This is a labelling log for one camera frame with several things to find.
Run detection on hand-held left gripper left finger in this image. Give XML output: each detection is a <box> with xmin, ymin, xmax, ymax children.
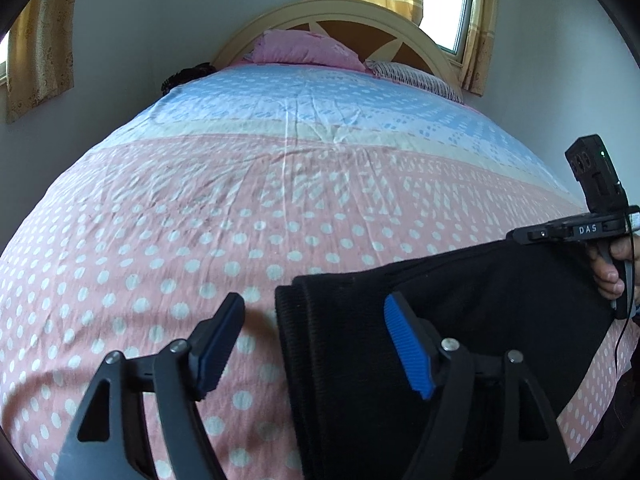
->
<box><xmin>52</xmin><ymin>292</ymin><xmax>246</xmax><ymax>480</ymax></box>

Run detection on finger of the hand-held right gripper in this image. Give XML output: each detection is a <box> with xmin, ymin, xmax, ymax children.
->
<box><xmin>506</xmin><ymin>220</ymin><xmax>568</xmax><ymax>246</ymax></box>

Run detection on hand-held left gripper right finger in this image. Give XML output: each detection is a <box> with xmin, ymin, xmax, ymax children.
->
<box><xmin>384</xmin><ymin>292</ymin><xmax>573</xmax><ymax>480</ymax></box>

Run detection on black pants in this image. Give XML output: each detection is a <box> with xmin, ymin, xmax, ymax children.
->
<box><xmin>275</xmin><ymin>237</ymin><xmax>618</xmax><ymax>480</ymax></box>

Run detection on person's right hand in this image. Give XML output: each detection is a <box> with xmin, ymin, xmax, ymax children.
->
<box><xmin>587</xmin><ymin>235</ymin><xmax>640</xmax><ymax>313</ymax></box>

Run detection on dotted pink blue bedsheet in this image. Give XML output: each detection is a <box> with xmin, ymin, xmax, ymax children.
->
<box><xmin>0</xmin><ymin>62</ymin><xmax>631</xmax><ymax>480</ymax></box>

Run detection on striped pillow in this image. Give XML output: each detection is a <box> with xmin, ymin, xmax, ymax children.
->
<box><xmin>365</xmin><ymin>60</ymin><xmax>465</xmax><ymax>105</ymax></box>

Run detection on window behind headboard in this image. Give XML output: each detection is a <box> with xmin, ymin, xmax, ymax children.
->
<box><xmin>417</xmin><ymin>0</ymin><xmax>478</xmax><ymax>58</ymax></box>

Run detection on dark cloth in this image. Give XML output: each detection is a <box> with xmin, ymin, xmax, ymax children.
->
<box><xmin>160</xmin><ymin>62</ymin><xmax>217</xmax><ymax>95</ymax></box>

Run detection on pink pillow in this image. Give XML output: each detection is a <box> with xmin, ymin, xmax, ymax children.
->
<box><xmin>245</xmin><ymin>29</ymin><xmax>368</xmax><ymax>72</ymax></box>

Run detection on cream wooden headboard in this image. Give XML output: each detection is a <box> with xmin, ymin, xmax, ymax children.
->
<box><xmin>212</xmin><ymin>0</ymin><xmax>466</xmax><ymax>91</ymax></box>

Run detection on large side window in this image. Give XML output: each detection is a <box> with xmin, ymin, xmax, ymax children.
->
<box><xmin>0</xmin><ymin>35</ymin><xmax>11</xmax><ymax>91</ymax></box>

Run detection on black cable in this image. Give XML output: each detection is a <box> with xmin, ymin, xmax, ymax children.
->
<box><xmin>613</xmin><ymin>310</ymin><xmax>634</xmax><ymax>367</ymax></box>

